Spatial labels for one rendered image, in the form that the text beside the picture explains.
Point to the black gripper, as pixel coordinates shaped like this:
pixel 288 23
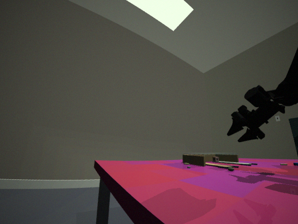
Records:
pixel 253 122

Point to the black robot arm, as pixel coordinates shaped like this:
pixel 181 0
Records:
pixel 286 94

